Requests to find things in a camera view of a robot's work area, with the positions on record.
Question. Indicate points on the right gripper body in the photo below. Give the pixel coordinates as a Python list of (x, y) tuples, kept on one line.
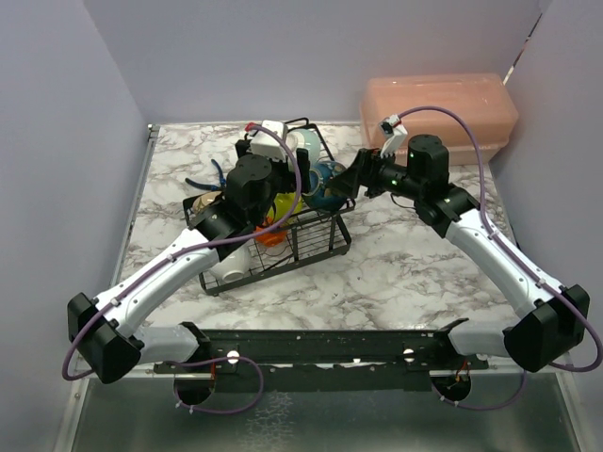
[(387, 175)]

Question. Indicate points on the yellow-green bowl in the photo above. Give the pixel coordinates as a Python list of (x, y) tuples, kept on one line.
[(281, 205)]

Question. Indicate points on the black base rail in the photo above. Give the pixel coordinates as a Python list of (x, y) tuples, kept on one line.
[(318, 361)]

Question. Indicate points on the pink plastic storage box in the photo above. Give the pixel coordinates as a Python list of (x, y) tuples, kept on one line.
[(479, 99)]

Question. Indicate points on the beige floral bowl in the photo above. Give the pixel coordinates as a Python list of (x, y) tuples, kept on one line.
[(203, 201)]

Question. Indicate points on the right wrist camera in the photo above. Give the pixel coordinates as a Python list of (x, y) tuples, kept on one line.
[(394, 133)]

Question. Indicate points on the pale teal bowl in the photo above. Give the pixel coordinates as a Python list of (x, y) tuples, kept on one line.
[(307, 140)]

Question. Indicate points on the blue handled pliers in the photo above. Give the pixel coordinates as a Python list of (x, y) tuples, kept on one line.
[(216, 182)]

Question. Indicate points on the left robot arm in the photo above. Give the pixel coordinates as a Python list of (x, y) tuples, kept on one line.
[(106, 329)]

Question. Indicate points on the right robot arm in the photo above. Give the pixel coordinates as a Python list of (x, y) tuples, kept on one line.
[(547, 310)]

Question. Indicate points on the orange bowl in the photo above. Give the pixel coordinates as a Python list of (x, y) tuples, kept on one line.
[(270, 239)]

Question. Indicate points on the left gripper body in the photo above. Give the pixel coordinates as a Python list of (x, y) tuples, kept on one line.
[(283, 180)]

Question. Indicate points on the black rimmed bowl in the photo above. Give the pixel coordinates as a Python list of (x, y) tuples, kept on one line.
[(320, 196)]

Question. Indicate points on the black wire dish rack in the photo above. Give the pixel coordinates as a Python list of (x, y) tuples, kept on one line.
[(309, 236)]

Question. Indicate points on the white bowl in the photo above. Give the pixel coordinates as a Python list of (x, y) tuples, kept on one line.
[(234, 267)]

